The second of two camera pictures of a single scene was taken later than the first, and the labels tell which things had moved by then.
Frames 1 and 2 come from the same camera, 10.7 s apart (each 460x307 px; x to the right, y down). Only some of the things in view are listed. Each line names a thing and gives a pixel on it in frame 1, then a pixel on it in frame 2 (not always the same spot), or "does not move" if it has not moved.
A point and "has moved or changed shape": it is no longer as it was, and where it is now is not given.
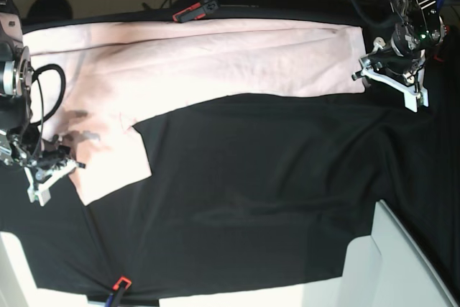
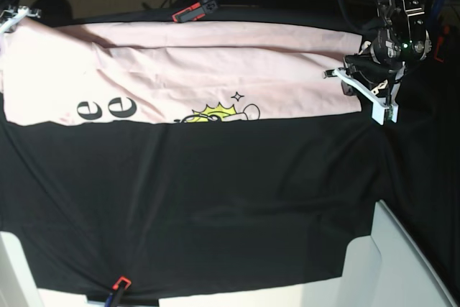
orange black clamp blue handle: (199, 10) does not move
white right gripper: (403, 75) to (374, 81)
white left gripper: (49, 165) to (14, 15)
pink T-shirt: (88, 85) has moved or changed shape
